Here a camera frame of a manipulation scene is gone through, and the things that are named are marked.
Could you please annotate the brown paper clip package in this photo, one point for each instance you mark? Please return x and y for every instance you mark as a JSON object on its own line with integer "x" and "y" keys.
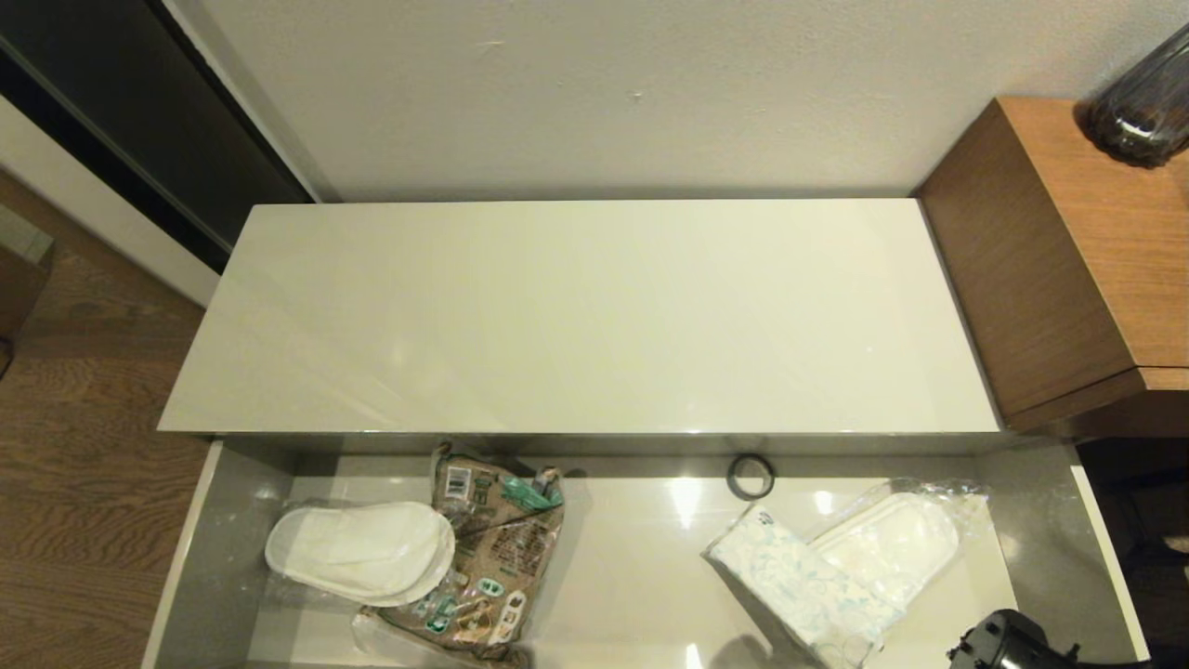
{"x": 506, "y": 548}

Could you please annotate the dark door panel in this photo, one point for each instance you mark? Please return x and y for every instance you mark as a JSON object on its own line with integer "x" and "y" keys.
{"x": 121, "y": 102}

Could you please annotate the dark glass vase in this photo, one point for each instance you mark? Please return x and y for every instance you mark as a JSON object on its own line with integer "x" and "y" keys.
{"x": 1147, "y": 111}

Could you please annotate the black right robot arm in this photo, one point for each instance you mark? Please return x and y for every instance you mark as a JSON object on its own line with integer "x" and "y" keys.
{"x": 1012, "y": 646}

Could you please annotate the white door frame strip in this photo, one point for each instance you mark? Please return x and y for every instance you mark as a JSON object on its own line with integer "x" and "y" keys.
{"x": 102, "y": 200}

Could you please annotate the brown wooden side cabinet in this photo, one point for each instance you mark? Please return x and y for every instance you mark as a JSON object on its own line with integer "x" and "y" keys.
{"x": 1096, "y": 242}

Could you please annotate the white slippers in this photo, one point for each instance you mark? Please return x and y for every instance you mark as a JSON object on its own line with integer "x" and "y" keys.
{"x": 358, "y": 548}
{"x": 901, "y": 539}

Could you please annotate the white tissue pack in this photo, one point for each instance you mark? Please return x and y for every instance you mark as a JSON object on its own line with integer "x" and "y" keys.
{"x": 799, "y": 581}

